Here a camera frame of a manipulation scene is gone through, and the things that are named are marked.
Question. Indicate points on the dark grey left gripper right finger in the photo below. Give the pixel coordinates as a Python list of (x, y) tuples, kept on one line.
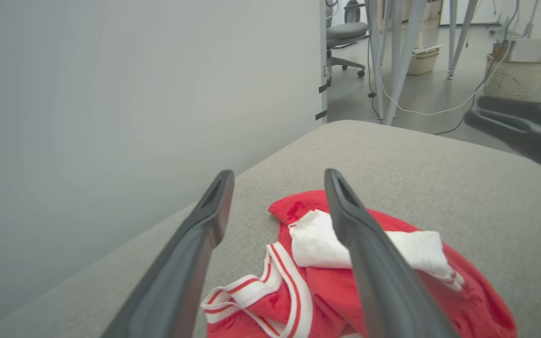
[(383, 281)]

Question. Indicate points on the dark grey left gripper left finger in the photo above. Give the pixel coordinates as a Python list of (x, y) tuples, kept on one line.
[(181, 263)]

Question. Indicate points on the red and white garment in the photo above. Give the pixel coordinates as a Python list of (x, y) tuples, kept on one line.
[(467, 300)]

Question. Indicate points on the large white lattice basket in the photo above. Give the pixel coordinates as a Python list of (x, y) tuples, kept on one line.
[(517, 80)]

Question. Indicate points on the white box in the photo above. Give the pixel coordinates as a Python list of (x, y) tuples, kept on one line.
[(529, 49)]

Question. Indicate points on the grey metal table leg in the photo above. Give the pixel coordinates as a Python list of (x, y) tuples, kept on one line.
[(465, 28), (452, 42), (375, 56), (406, 47)]

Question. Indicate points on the small beige wicker basket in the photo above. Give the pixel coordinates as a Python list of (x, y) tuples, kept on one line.
[(423, 63)]

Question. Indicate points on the white partition panel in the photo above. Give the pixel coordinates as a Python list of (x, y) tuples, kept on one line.
[(134, 94)]

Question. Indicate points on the grey office chair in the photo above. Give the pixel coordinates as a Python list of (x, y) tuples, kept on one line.
[(345, 32)]

